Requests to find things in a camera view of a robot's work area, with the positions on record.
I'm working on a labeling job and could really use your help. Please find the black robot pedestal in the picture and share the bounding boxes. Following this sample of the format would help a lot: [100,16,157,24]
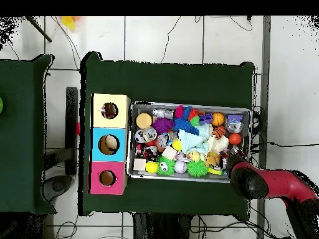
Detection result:
[133,212,193,239]

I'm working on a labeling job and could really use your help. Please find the orange round sponge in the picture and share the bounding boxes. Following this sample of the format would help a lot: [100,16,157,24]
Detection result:
[135,113,153,129]

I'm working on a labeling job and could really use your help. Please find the black upright panel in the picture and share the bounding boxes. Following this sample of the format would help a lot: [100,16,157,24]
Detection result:
[65,87,79,176]

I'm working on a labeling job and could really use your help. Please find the dark green side tablecloth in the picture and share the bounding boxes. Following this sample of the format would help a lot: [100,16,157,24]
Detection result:
[0,54,57,215]

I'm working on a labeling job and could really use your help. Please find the green spiky ball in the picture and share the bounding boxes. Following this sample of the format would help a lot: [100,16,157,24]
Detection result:
[186,159,209,178]

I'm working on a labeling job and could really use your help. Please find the multicolour cloth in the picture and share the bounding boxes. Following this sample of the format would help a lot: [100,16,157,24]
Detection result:
[219,148,234,162]

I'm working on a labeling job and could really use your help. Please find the blue spiky ball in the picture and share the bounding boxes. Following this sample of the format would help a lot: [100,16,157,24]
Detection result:
[172,116,200,136]

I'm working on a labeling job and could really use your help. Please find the light blue knitted cloth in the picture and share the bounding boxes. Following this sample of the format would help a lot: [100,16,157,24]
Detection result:
[177,124,212,154]

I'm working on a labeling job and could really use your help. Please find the white baseball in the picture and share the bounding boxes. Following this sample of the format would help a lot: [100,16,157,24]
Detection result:
[174,160,188,174]

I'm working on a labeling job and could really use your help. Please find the yellow object on floor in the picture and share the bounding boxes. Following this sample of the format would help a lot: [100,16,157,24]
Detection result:
[60,16,77,30]

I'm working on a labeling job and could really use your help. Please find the grey round base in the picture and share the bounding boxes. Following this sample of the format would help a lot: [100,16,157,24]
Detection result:
[42,174,74,203]

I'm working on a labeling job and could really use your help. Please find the small basketball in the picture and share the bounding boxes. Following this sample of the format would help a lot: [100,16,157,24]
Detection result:
[211,112,226,126]

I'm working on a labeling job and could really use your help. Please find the shallow mesh bin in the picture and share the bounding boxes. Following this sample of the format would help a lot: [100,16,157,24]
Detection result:
[126,100,252,184]

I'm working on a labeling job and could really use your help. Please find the orange ball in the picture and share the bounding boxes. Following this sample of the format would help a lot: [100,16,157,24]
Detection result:
[228,133,242,146]

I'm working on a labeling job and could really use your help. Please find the tiger plush toy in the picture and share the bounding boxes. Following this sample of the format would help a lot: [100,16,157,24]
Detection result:
[212,125,227,139]

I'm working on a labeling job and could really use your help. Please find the purple spiky ball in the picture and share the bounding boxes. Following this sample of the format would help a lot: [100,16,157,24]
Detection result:
[151,117,174,135]

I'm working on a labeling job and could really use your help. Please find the green spiky toy with eyes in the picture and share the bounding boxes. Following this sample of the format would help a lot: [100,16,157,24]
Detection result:
[156,155,176,176]

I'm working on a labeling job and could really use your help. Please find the black rod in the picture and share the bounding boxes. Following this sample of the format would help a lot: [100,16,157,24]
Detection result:
[25,16,53,43]

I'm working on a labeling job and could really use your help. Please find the crushed drink can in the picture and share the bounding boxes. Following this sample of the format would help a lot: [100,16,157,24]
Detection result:
[141,126,158,143]

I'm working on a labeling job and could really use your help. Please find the brown teddy bear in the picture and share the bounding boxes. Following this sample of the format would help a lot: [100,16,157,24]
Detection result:
[204,151,221,168]

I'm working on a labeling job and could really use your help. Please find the wooden box with three holes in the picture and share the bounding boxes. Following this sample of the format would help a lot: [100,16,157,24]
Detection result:
[88,93,131,195]

